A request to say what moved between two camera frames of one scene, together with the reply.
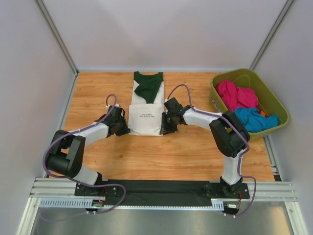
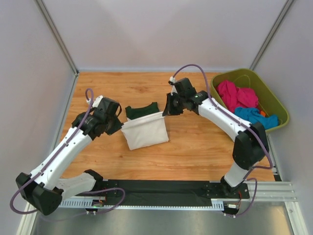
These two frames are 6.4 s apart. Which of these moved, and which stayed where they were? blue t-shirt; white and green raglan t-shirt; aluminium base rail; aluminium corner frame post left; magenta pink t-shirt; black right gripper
Moved: black right gripper; white and green raglan t-shirt
Stayed: magenta pink t-shirt; blue t-shirt; aluminium base rail; aluminium corner frame post left
